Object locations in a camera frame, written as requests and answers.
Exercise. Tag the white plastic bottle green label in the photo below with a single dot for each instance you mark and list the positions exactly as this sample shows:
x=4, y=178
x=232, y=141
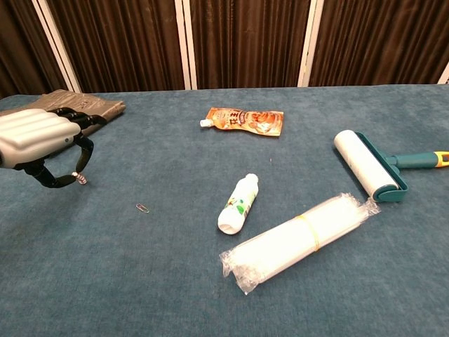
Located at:
x=239, y=205

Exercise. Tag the small metal paperclip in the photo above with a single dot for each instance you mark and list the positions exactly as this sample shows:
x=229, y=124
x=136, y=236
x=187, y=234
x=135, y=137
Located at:
x=142, y=208

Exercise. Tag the dark brown pleated curtain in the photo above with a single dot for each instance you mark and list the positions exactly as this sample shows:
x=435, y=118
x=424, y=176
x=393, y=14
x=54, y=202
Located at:
x=245, y=38

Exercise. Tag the silver bead chain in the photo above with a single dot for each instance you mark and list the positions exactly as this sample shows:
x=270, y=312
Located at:
x=81, y=178

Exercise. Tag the folded grey-green trousers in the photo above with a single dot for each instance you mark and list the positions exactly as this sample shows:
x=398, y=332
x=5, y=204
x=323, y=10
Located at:
x=105, y=107

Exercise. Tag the white partition frame post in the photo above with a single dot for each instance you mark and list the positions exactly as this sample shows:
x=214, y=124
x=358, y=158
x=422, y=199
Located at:
x=444, y=75
x=186, y=44
x=310, y=42
x=58, y=45

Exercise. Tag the wrapped white lint roller refills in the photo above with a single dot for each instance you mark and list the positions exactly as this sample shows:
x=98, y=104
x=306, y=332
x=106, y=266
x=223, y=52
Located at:
x=294, y=242

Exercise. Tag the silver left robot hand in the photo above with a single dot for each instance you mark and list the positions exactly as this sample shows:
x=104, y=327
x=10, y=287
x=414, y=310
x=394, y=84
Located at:
x=31, y=135

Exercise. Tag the orange spouted sauce pouch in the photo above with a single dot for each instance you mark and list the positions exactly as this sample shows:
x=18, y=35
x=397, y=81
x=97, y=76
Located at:
x=245, y=121

